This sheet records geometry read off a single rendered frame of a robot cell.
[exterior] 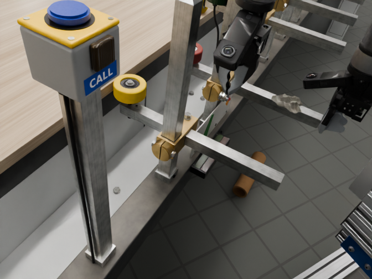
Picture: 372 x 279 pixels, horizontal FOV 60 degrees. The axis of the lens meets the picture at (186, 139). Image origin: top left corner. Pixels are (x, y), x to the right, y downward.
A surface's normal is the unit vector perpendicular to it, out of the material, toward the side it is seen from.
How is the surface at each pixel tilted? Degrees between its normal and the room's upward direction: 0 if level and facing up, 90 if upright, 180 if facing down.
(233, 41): 28
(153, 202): 0
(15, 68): 0
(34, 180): 90
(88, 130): 90
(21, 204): 90
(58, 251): 0
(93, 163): 90
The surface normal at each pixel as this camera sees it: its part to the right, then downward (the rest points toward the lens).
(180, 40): -0.49, 0.58
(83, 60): 0.86, 0.43
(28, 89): 0.13, -0.70
